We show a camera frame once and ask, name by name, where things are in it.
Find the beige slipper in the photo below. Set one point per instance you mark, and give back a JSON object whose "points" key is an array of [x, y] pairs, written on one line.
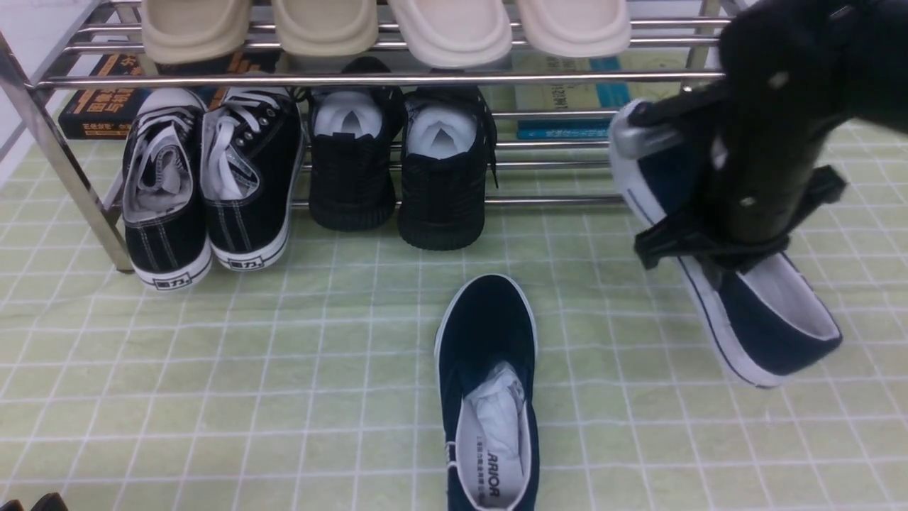
{"points": [[326, 28], [175, 32]]}

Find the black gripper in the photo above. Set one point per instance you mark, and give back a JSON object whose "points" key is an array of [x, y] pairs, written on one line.
{"points": [[756, 178]]}

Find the black knit shoe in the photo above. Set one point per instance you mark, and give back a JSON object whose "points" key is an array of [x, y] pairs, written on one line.
{"points": [[351, 132], [449, 146]]}

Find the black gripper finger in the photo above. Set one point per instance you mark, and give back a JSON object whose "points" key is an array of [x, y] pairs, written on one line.
{"points": [[50, 502]]}

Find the green checkered tablecloth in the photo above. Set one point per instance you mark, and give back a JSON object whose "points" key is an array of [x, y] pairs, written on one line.
{"points": [[311, 385]]}

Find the beige slipper far left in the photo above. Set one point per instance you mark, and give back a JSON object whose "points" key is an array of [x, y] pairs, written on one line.
{"points": [[175, 32]]}

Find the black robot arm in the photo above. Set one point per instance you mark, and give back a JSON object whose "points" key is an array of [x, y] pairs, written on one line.
{"points": [[849, 66]]}

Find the black orange book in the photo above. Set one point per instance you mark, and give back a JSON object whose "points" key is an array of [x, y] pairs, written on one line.
{"points": [[107, 114]]}

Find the black knit shoe left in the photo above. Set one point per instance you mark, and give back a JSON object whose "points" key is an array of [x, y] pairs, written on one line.
{"points": [[351, 132]]}

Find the black knit shoe right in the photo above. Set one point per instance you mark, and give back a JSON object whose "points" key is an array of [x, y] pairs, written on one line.
{"points": [[449, 146]]}

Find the black canvas sneaker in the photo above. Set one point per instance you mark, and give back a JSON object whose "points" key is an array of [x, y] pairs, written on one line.
{"points": [[252, 149], [163, 216]]}

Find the black canvas sneaker left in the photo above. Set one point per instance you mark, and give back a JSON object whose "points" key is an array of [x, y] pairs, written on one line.
{"points": [[163, 216]]}

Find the cream slipper far right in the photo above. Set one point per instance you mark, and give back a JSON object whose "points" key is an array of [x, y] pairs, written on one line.
{"points": [[576, 29]]}

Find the stainless steel shoe rack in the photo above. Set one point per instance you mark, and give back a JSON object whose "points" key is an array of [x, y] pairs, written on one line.
{"points": [[30, 95]]}

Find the navy slip-on shoe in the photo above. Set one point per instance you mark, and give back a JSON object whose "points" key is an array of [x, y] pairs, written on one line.
{"points": [[485, 352], [766, 324]]}

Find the cream slipper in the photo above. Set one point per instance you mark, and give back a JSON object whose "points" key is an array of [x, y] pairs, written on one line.
{"points": [[576, 29], [454, 34]]}

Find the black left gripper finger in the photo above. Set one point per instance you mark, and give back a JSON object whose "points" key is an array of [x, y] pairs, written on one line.
{"points": [[10, 506]]}

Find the black canvas sneaker right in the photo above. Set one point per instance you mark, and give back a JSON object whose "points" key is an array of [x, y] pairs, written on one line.
{"points": [[252, 149]]}

